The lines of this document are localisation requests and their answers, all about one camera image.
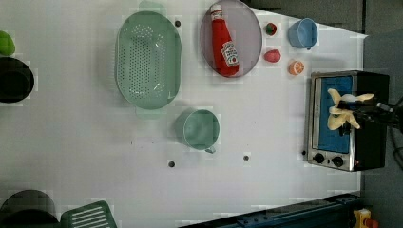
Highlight green perforated colander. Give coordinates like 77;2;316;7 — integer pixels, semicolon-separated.
115;0;182;119

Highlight red green strawberry toy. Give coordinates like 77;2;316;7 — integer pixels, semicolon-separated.
265;23;278;36

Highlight blue mug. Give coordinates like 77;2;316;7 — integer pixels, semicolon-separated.
287;18;318;50

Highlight yellow red emergency button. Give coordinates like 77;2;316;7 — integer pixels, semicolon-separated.
354;209;379;228

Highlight orange slice toy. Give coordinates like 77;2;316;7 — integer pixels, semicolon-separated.
288;61;305;76

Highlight blue metal frame rail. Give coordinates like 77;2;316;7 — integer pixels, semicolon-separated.
182;194;363;228

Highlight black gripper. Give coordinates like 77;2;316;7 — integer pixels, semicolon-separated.
338;101;403;137

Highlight black round pot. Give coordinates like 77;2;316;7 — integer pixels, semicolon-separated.
0;57;34;104

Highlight black silver toaster oven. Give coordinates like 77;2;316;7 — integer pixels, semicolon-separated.
307;70;389;172

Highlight green mug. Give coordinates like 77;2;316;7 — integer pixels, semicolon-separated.
174;108;221;154

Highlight pink red strawberry toy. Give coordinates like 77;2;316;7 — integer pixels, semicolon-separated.
264;49;281;63

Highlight grey round plate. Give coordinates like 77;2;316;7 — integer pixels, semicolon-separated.
200;0;262;77

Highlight green slatted rack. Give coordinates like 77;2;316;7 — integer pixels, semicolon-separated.
61;200;117;228

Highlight red ketchup bottle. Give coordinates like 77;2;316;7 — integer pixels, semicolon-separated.
210;4;240;77

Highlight green round object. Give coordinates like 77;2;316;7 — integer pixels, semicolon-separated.
0;30;15;56

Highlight black round base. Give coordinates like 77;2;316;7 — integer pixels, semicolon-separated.
1;190;59;228

